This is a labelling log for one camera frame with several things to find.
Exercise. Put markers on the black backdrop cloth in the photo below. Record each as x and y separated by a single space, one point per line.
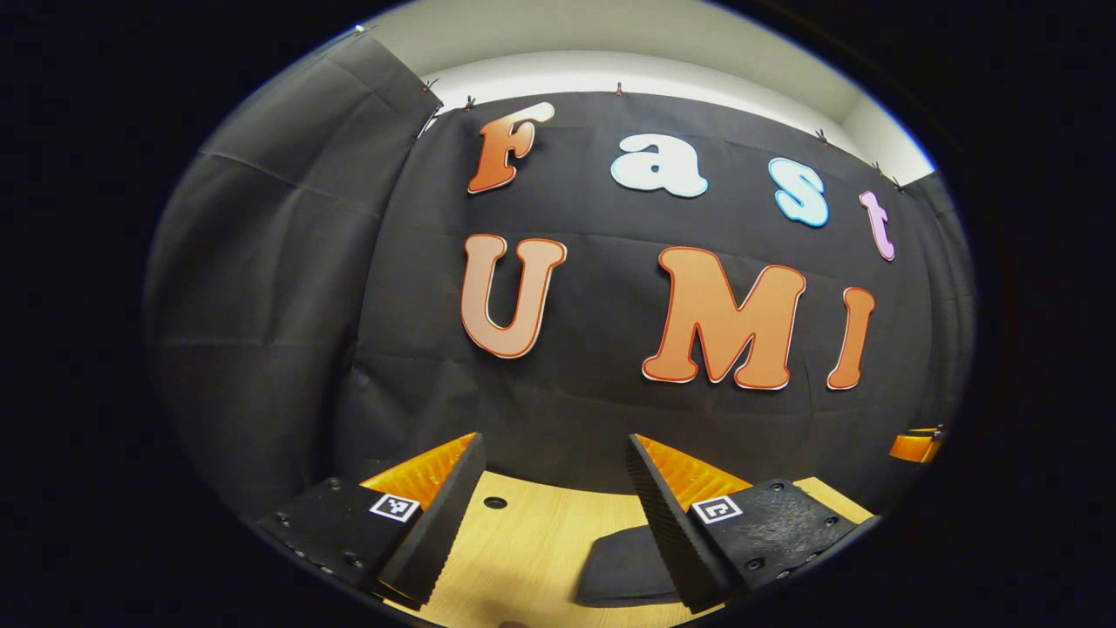
593 410

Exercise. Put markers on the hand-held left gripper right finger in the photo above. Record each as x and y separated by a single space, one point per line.
667 523

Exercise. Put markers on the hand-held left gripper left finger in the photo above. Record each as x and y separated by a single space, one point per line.
445 523

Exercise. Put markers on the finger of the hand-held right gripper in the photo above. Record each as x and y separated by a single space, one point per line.
917 447

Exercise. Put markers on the black jeans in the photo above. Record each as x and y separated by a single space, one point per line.
623 567

